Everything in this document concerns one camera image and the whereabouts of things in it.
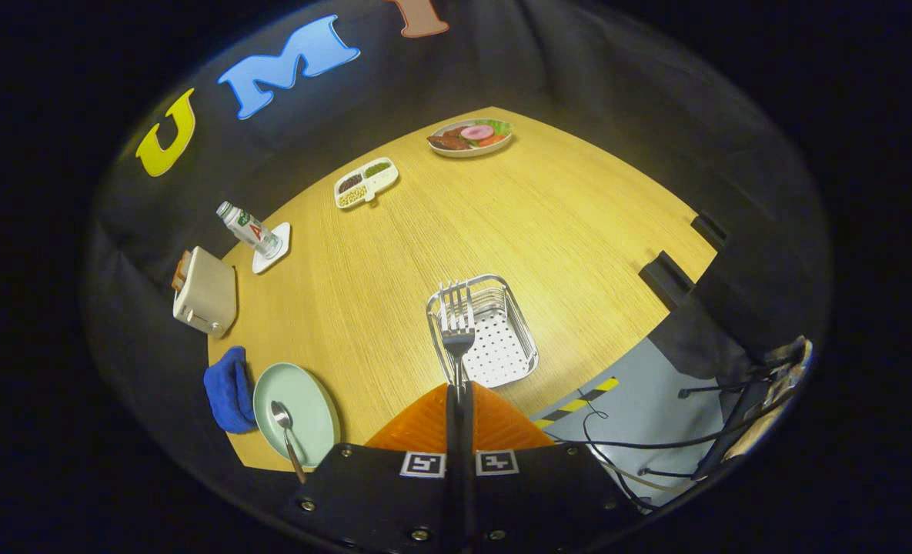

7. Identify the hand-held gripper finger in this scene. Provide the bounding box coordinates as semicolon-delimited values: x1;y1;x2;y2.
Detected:
282;382;460;554
459;381;649;554

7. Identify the silver metal fork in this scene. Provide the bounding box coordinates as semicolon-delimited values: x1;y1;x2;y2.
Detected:
439;279;478;402

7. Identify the silver metal spoon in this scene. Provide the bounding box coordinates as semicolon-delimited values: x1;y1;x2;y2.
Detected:
271;400;308;485

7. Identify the yellow black floor tape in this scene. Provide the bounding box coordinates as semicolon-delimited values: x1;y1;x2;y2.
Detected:
533;377;620;430

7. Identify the pale green plate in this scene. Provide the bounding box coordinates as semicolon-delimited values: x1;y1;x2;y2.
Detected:
253;362;341;469

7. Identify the blue folded towel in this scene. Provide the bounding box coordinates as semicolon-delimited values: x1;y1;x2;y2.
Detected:
203;346;258;434

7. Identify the black table clamp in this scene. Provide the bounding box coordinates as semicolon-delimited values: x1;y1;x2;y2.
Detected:
690;213;729;252
640;251;693;309

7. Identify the white square coaster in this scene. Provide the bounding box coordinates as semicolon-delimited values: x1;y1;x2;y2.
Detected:
252;222;292;275

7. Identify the white toaster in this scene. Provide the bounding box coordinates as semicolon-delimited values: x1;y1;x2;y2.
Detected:
172;246;238;339

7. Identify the white divided dish with beans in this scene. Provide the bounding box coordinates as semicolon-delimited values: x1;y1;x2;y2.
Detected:
334;157;399;210

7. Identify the small white drink bottle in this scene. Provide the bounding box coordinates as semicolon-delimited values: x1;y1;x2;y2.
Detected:
216;202;282;259

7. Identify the white plate with food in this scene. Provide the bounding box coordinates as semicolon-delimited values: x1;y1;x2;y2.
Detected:
427;118;513;159

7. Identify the silver wire drying basket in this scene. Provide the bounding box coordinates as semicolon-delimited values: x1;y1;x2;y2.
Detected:
426;274;540;389

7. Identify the white cable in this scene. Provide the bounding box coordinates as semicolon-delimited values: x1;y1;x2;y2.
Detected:
594;454;660;495

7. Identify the black cable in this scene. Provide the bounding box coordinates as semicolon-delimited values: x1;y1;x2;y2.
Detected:
546;389;803;512

